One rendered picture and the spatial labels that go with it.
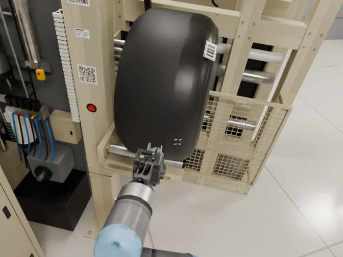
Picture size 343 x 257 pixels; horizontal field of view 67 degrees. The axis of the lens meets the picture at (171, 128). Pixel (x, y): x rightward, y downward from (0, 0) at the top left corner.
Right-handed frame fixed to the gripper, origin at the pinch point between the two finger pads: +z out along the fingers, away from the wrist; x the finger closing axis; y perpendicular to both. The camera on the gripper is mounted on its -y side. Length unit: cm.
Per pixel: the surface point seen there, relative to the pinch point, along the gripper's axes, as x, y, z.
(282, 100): -55, -7, 77
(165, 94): 0.4, 16.7, 7.2
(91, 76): 32.4, 9.2, 25.5
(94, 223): 45, -110, 44
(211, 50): -10.4, 28.8, 18.2
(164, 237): -5, -111, 47
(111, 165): 23.3, -30.9, 21.8
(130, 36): 15.6, 28.5, 19.1
